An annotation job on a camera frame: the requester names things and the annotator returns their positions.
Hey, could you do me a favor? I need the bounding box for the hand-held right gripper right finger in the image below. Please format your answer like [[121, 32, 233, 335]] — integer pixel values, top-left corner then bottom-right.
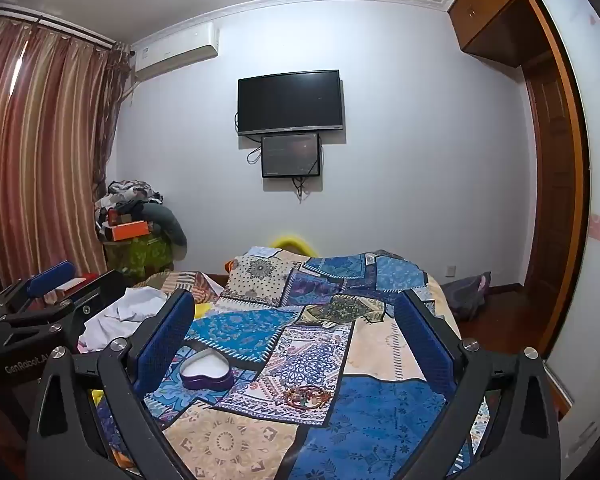
[[394, 290, 563, 480]]

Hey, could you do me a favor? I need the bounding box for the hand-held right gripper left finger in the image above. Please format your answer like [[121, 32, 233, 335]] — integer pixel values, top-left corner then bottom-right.
[[27, 288, 197, 480]]

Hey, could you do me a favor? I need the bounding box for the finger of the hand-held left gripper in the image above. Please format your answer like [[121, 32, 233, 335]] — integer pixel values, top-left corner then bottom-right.
[[0, 260, 78, 328], [10, 269, 130, 353]]

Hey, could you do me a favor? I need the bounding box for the purple heart-shaped box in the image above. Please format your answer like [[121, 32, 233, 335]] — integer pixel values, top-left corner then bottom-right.
[[180, 350, 232, 391]]

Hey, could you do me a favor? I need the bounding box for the red braided bracelet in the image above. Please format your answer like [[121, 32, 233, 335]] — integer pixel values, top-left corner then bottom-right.
[[282, 385, 331, 409]]

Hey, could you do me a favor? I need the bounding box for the beaded string bracelet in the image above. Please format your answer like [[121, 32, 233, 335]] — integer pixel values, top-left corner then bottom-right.
[[287, 387, 325, 406]]

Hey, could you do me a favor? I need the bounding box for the white cloth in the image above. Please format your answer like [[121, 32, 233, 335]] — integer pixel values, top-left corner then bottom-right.
[[78, 287, 175, 356]]

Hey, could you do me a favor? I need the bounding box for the green patterned cloth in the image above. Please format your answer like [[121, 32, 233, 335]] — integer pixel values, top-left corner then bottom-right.
[[104, 237, 175, 277]]

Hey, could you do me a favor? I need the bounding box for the grey bag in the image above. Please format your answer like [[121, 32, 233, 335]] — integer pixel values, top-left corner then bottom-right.
[[440, 271, 493, 323]]

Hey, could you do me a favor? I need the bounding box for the orange box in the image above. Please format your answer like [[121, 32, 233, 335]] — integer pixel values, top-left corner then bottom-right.
[[110, 221, 151, 242]]

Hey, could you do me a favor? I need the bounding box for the blue patchwork blanket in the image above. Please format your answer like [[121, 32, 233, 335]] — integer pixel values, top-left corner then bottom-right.
[[94, 246, 491, 480]]

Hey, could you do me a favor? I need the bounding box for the pile of clothes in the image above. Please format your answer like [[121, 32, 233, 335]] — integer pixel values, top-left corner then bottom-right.
[[94, 180, 188, 261]]

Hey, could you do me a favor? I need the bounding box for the striped brown curtain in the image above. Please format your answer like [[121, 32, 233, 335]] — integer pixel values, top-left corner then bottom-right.
[[0, 10, 130, 306]]

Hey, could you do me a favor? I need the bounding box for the brown wooden door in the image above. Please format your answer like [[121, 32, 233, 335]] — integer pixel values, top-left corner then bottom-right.
[[522, 0, 592, 358]]

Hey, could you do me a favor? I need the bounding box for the white air conditioner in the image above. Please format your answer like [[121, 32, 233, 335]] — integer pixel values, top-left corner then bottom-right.
[[130, 22, 219, 81]]

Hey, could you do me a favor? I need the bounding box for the wooden overhead cabinet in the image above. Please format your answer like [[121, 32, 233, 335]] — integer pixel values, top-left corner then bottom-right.
[[448, 0, 556, 68]]

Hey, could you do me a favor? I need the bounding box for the yellow ring-shaped object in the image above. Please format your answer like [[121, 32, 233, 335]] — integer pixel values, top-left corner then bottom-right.
[[272, 234, 321, 257]]

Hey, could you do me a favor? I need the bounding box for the black monitor cable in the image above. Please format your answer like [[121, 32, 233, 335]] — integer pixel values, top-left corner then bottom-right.
[[292, 175, 315, 204]]

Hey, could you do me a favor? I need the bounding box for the small black wall monitor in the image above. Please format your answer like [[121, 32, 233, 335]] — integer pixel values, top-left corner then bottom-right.
[[261, 133, 322, 178]]

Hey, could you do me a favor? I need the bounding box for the curtain rail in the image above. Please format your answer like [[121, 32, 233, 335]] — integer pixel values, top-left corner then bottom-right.
[[0, 2, 130, 55]]

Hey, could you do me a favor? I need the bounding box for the black wall television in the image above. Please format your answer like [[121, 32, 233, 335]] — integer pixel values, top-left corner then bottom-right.
[[237, 70, 344, 136]]

